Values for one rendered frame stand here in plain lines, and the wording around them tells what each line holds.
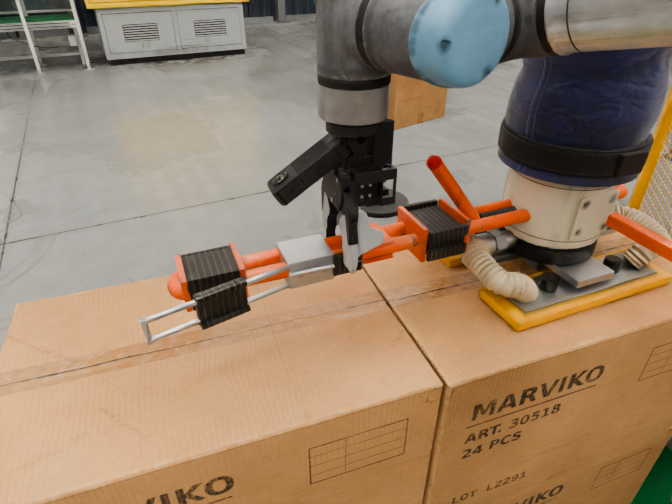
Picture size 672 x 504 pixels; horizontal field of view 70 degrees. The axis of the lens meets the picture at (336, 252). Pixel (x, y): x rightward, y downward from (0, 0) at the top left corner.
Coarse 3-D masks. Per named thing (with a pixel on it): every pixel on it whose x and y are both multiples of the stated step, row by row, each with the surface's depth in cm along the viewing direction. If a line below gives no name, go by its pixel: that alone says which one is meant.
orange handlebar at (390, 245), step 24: (624, 192) 86; (504, 216) 78; (528, 216) 80; (624, 216) 78; (336, 240) 73; (384, 240) 71; (408, 240) 73; (648, 240) 73; (264, 264) 69; (168, 288) 64
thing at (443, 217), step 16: (400, 208) 77; (416, 208) 79; (432, 208) 79; (448, 208) 78; (416, 224) 73; (432, 224) 75; (448, 224) 75; (464, 224) 73; (432, 240) 72; (448, 240) 74; (464, 240) 75; (416, 256) 75; (432, 256) 73; (448, 256) 75
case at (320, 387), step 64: (64, 320) 78; (128, 320) 78; (256, 320) 78; (320, 320) 78; (384, 320) 78; (0, 384) 67; (64, 384) 67; (128, 384) 67; (192, 384) 67; (256, 384) 67; (320, 384) 67; (384, 384) 67; (0, 448) 58; (64, 448) 58; (128, 448) 58; (192, 448) 58; (256, 448) 61; (320, 448) 65; (384, 448) 70
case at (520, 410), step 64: (448, 320) 78; (576, 320) 78; (640, 320) 78; (448, 384) 67; (512, 384) 72; (576, 384) 79; (640, 384) 87; (448, 448) 75; (512, 448) 83; (576, 448) 92
